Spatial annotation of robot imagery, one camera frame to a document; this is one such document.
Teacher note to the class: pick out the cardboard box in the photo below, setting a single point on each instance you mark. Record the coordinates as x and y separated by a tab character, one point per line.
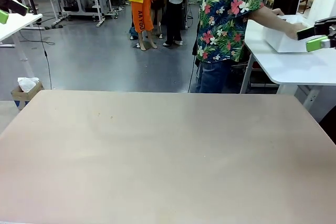
25	96

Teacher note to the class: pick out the person's left hand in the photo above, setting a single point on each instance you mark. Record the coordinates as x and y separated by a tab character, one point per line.
278	12

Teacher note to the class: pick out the blue jeans legs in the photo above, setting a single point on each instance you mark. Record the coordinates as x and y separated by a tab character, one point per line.
212	77

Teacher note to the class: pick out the mannequin in black clothes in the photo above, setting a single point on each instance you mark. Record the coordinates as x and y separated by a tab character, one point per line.
173	11

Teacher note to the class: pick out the white crumpled tissue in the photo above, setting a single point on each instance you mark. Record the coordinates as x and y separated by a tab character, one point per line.
26	82

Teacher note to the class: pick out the floral hawaiian shirt torso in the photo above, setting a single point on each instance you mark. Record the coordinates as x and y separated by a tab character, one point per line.
225	11

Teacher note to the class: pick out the white plastic basket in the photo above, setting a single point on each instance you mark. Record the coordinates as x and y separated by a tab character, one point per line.
278	40

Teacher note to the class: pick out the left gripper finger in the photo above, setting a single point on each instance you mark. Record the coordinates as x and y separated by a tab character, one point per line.
15	6
3	16

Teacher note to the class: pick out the white side table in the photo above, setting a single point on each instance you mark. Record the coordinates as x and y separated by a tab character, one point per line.
18	23

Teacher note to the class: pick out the large white table with basket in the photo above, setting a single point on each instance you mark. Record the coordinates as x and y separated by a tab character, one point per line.
288	66

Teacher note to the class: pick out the person's right forearm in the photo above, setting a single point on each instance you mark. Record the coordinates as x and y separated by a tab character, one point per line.
270	19

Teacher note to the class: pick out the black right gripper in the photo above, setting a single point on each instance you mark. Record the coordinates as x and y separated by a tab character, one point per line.
328	28

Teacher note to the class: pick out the person's right hand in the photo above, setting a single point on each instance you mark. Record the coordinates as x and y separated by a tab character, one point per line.
295	30

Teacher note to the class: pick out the mannequin yellow jacket orange shorts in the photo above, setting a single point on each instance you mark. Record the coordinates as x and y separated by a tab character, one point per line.
140	11

